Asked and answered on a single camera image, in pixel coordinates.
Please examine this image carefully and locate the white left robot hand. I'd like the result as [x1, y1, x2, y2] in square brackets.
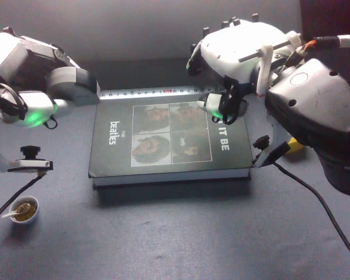
[0, 27, 87, 130]

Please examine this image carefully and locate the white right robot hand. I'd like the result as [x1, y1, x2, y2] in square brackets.
[186, 13, 306, 125]

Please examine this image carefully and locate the black tape measure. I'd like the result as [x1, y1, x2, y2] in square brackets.
[46, 66, 225, 107]

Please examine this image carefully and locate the black Let It Be album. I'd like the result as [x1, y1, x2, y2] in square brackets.
[87, 97, 251, 188]

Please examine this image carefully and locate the black curtain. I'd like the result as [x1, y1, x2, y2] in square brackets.
[299, 0, 350, 39]

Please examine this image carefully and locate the yellow swirl toy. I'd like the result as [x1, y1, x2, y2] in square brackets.
[285, 137, 306, 156]

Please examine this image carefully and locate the tall backdrop board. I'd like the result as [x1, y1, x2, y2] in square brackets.
[0, 0, 303, 64]

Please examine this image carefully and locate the small cup with spoon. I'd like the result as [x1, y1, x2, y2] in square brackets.
[1, 195, 40, 225]

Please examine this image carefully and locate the grey table cloth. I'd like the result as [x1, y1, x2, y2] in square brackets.
[0, 58, 350, 280]

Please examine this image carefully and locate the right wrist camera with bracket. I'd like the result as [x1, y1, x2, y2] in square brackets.
[251, 135, 292, 170]

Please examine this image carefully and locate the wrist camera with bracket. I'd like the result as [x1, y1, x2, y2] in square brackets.
[251, 135, 292, 170]
[0, 133, 54, 173]

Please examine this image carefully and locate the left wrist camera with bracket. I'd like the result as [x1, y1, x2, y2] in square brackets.
[0, 133, 54, 173]

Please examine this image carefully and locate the black camera cable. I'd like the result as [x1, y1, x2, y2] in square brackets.
[0, 171, 45, 229]
[271, 161, 350, 267]

